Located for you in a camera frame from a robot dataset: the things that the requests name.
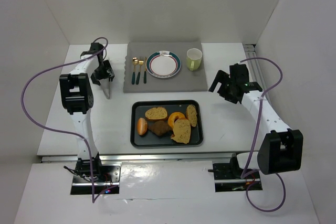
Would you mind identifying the metal tongs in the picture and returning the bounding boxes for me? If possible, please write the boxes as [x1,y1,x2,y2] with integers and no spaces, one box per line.
[100,78,111,100]

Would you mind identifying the round orange bun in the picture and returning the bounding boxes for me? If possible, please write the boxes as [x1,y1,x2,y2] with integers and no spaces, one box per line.
[136,118,148,136]

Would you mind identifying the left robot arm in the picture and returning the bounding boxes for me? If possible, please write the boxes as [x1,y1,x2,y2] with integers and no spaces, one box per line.
[59,41,114,176]

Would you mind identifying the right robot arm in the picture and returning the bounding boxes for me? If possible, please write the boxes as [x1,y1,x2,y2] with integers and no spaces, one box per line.
[209,64,303,175]

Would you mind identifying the bread slice right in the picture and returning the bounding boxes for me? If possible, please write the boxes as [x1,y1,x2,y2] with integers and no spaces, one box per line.
[186,104,197,127]

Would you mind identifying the large front bread slice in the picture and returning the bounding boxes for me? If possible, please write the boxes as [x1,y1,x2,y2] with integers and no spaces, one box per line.
[171,118,191,144]

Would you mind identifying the bread slice upper left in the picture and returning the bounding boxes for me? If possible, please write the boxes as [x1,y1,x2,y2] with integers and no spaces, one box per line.
[145,106,169,121]

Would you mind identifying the light green mug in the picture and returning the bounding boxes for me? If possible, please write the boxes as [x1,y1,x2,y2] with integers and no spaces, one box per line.
[186,48,203,71]

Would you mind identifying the grey placemat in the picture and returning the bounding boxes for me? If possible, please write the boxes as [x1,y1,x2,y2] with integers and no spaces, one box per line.
[123,41,207,93]

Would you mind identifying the white plate green red rim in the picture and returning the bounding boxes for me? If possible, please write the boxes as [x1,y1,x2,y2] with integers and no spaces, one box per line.
[145,50,182,79]

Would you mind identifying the orange glazed donut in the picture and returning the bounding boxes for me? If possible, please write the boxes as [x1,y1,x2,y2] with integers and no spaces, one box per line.
[167,112,185,129]

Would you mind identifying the black baking tray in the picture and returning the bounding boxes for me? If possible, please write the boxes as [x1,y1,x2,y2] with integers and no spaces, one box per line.
[130,100,203,148]

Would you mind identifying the brown chocolate croissant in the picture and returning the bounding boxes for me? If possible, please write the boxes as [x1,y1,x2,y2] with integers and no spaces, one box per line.
[148,121,172,137]

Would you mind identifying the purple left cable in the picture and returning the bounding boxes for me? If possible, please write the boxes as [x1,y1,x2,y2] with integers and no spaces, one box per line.
[20,37,118,204]

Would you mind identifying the purple cable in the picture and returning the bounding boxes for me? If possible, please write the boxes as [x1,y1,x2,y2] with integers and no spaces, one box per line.
[20,37,118,204]
[239,57,286,212]

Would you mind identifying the aluminium rail right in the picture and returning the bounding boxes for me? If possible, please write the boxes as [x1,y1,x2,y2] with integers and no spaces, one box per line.
[243,44,266,90]

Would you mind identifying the aluminium rail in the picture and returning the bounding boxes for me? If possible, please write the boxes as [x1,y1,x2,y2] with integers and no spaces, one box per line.
[40,151,253,163]
[243,44,266,90]

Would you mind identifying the green handled gold fork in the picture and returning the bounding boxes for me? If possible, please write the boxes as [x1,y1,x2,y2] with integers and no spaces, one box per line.
[143,57,147,84]

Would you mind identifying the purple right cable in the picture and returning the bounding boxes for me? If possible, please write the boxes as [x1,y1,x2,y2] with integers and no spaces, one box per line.
[239,57,286,212]

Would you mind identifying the aluminium rail front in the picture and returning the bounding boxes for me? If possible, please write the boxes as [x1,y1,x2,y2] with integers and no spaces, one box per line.
[40,151,253,163]

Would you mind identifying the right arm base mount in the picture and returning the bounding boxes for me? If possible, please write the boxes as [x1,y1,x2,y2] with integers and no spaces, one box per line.
[207,157,263,193]

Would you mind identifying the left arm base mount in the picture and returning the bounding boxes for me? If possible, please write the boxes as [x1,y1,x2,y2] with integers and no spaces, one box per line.
[63,163,121,196]

